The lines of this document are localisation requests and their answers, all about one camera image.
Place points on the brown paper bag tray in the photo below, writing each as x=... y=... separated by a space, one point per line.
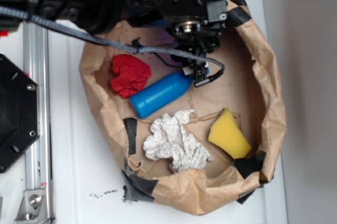
x=250 y=88

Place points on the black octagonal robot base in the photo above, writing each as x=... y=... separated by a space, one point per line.
x=19 y=113

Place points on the aluminium extrusion rail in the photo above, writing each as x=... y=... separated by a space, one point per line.
x=38 y=157

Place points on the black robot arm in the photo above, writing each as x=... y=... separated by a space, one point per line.
x=94 y=16

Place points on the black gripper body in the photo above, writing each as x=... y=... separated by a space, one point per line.
x=194 y=23

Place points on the crumpled red paper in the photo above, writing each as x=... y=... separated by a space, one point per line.
x=130 y=75

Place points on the metal corner bracket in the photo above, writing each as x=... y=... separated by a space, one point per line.
x=33 y=208

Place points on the blue plastic bottle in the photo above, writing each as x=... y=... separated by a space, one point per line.
x=161 y=93

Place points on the yellow sponge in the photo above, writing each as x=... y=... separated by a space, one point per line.
x=225 y=134

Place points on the crumpled white paper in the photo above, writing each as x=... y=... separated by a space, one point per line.
x=169 y=140

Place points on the white plastic lid board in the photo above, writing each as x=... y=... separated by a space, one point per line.
x=87 y=182

